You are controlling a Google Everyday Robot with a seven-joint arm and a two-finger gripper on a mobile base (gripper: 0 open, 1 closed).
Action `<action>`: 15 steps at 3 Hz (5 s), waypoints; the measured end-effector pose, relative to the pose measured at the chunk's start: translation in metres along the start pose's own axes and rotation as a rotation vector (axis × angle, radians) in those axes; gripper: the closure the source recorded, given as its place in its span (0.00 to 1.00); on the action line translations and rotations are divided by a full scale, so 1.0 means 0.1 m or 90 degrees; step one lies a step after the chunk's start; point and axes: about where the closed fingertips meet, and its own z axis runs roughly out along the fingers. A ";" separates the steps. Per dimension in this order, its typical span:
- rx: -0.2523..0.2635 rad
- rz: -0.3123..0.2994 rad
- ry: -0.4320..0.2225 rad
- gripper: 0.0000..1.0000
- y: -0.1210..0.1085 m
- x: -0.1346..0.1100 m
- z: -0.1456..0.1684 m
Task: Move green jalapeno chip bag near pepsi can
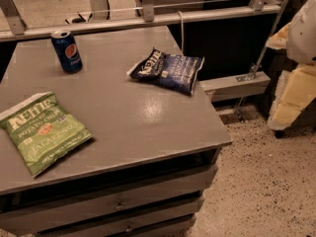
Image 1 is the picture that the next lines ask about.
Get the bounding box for green jalapeno chip bag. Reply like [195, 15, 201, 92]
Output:
[0, 92, 93, 177]

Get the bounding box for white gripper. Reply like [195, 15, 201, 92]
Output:
[266, 0, 316, 130]

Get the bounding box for grey drawer cabinet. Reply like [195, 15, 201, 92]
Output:
[0, 147, 222, 237]

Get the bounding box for blue pepsi can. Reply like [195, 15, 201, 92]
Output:
[51, 30, 82, 73]

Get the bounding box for white cable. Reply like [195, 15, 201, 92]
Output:
[177, 10, 186, 53]

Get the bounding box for grey metal railing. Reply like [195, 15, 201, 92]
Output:
[0, 0, 288, 41]

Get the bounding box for blue kettle chip bag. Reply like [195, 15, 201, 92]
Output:
[127, 48, 204, 95]

